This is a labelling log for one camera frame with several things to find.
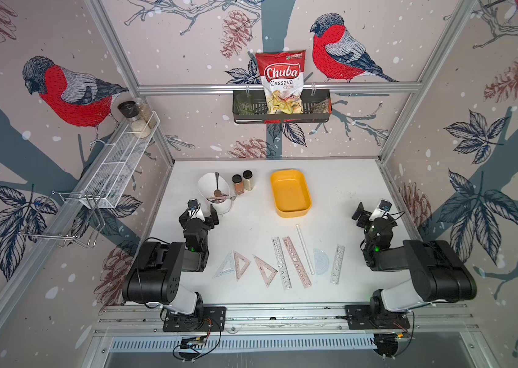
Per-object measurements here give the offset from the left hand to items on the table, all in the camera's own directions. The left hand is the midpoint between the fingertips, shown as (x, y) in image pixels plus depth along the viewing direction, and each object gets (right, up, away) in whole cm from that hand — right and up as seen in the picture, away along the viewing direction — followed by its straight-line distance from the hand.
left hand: (203, 202), depth 91 cm
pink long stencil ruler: (+40, -27, -7) cm, 48 cm away
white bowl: (+1, +6, +2) cm, 6 cm away
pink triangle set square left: (+16, -24, -5) cm, 29 cm away
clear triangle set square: (+11, -24, -5) cm, 27 cm away
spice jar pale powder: (+17, +7, +13) cm, 23 cm away
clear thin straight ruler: (+42, -19, -1) cm, 46 cm away
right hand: (+68, -1, 0) cm, 68 cm away
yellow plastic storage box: (+37, +3, +14) cm, 39 cm away
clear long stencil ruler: (+31, -23, -5) cm, 39 cm away
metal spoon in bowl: (+3, +3, +11) cm, 12 cm away
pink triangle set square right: (+23, -23, -5) cm, 33 cm away
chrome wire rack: (-27, 0, -32) cm, 42 cm away
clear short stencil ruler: (+53, -23, -5) cm, 58 cm away
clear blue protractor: (+47, -23, -4) cm, 53 cm away
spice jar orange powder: (+13, +5, +13) cm, 19 cm away
